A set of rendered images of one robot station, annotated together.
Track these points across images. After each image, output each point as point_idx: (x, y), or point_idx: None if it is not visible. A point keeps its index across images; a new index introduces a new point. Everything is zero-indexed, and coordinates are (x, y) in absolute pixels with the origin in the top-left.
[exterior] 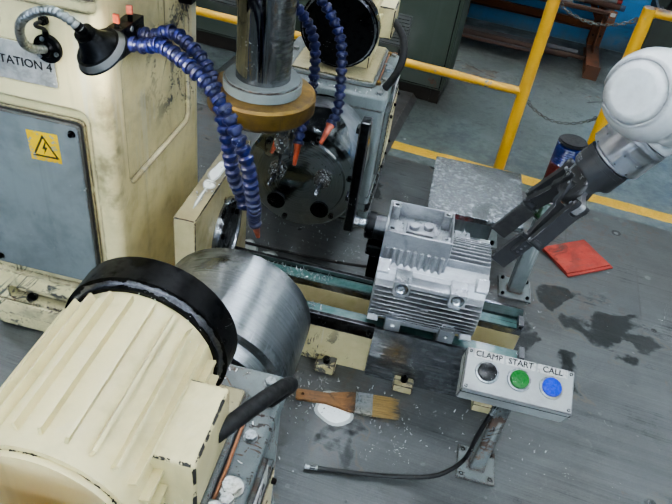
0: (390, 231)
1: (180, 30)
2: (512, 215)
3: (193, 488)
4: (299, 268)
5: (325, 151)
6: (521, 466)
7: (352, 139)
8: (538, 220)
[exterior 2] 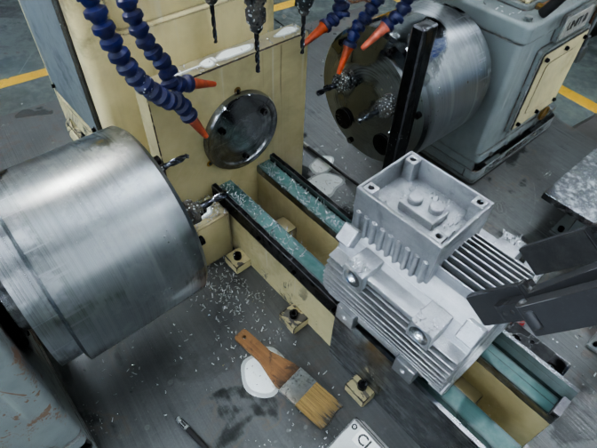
0: (362, 190)
1: None
2: (559, 243)
3: None
4: (320, 201)
5: (396, 69)
6: None
7: (445, 65)
8: (568, 274)
